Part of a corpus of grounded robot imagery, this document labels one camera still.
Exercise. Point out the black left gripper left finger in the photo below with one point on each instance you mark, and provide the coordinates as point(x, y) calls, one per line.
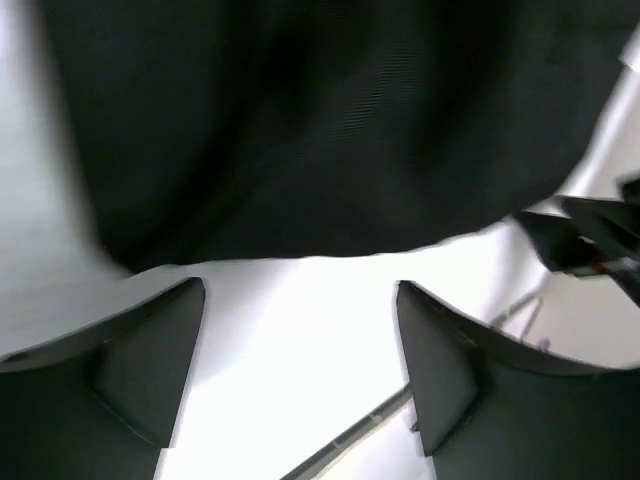
point(101, 402)

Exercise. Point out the aluminium table edge rail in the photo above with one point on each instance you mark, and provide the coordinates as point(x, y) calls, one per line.
point(313, 465)

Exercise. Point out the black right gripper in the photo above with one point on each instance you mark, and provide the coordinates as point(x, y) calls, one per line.
point(594, 237)

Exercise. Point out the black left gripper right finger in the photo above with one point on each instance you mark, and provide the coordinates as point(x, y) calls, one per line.
point(490, 407)

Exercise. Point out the black pleated skirt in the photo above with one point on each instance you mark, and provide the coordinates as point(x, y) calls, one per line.
point(232, 130)

